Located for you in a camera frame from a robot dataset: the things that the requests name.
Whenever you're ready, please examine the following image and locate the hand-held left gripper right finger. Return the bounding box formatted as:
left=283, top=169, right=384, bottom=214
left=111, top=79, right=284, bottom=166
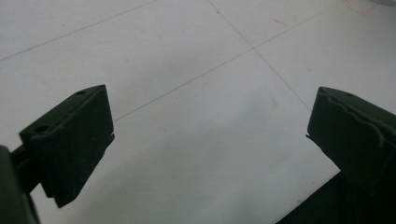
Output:
left=305, top=86, right=396, bottom=200

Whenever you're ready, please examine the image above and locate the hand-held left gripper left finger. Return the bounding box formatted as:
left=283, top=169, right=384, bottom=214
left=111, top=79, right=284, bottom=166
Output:
left=8, top=84, right=116, bottom=209

